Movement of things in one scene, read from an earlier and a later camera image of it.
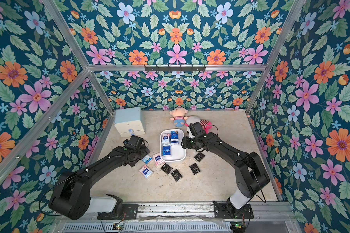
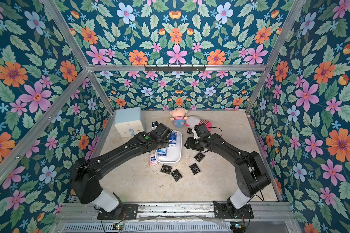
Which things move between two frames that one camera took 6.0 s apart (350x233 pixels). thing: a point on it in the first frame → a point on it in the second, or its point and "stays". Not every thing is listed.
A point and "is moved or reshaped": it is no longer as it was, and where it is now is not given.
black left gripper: (144, 152) → (166, 142)
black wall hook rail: (175, 69) stays
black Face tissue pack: (176, 174) stays
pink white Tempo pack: (146, 171) → (152, 161)
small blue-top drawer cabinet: (130, 122) stays
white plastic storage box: (178, 153) is moved or reshaped
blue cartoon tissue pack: (174, 140) stays
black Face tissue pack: (166, 168) stays
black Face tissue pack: (195, 169) stays
